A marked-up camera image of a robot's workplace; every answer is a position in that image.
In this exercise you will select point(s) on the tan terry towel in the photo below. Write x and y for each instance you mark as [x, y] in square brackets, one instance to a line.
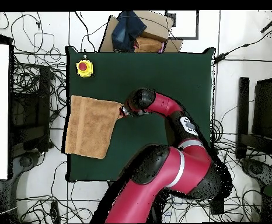
[89, 130]

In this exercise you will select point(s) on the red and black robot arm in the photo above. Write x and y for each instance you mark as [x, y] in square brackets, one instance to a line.
[178, 170]

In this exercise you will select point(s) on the long black flat bar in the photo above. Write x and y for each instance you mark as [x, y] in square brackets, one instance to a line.
[243, 116]

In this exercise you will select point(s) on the dark green tablecloth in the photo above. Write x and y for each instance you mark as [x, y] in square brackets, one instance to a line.
[150, 70]

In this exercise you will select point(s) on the yellow emergency stop button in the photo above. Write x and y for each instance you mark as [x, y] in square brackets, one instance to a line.
[84, 68]

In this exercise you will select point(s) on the light brown folded cloth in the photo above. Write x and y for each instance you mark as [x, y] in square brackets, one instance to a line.
[147, 45]

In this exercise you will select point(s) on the pink cloth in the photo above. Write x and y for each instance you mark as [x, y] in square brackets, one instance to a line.
[163, 47]

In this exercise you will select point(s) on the blue denim jeans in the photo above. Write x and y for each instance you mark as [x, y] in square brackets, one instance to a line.
[126, 30]

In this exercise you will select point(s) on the brown cardboard box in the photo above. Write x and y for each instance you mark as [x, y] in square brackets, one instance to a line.
[154, 25]

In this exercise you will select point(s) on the black round foot knob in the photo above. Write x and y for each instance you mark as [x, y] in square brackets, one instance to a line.
[255, 168]
[25, 161]

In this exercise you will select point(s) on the black power adapter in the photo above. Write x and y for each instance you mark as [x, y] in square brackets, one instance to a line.
[220, 58]

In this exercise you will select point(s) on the grey stand base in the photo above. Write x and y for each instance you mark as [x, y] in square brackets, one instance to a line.
[21, 172]

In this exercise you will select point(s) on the black power strip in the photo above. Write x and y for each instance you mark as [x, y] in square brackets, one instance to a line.
[217, 207]

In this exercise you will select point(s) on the dark stand base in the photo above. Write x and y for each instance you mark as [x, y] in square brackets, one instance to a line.
[264, 175]

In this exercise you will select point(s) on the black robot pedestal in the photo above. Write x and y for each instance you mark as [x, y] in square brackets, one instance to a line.
[156, 210]

